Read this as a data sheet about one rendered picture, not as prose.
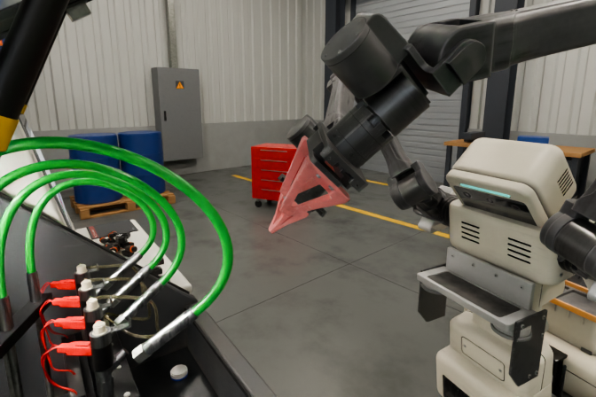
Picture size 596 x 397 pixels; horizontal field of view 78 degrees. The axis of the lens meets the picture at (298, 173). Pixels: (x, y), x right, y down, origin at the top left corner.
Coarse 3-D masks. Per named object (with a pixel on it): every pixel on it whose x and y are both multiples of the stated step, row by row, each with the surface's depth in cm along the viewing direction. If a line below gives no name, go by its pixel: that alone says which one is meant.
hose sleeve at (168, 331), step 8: (184, 312) 49; (192, 312) 49; (176, 320) 49; (184, 320) 49; (192, 320) 49; (168, 328) 49; (176, 328) 49; (152, 336) 50; (160, 336) 49; (168, 336) 49; (144, 344) 49; (152, 344) 48; (160, 344) 48; (152, 352) 49
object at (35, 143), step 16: (16, 144) 40; (32, 144) 41; (48, 144) 41; (64, 144) 42; (80, 144) 42; (96, 144) 42; (128, 160) 44; (144, 160) 44; (160, 176) 45; (176, 176) 45; (192, 192) 46; (208, 208) 47; (224, 224) 48; (224, 240) 48; (224, 256) 49; (224, 272) 49; (208, 304) 49
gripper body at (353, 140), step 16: (352, 112) 41; (368, 112) 40; (320, 128) 44; (336, 128) 41; (352, 128) 40; (368, 128) 40; (384, 128) 40; (336, 144) 41; (352, 144) 40; (368, 144) 40; (384, 144) 41; (336, 160) 38; (352, 160) 41; (352, 176) 39
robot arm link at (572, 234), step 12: (564, 228) 62; (576, 228) 61; (588, 228) 60; (564, 240) 62; (576, 240) 60; (588, 240) 59; (564, 252) 62; (576, 252) 60; (588, 252) 58; (576, 264) 61; (588, 276) 61
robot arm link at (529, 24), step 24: (576, 0) 41; (432, 24) 41; (456, 24) 42; (480, 24) 37; (504, 24) 38; (528, 24) 39; (552, 24) 40; (576, 24) 41; (432, 48) 38; (504, 48) 39; (528, 48) 40; (552, 48) 42; (576, 48) 43; (480, 72) 39
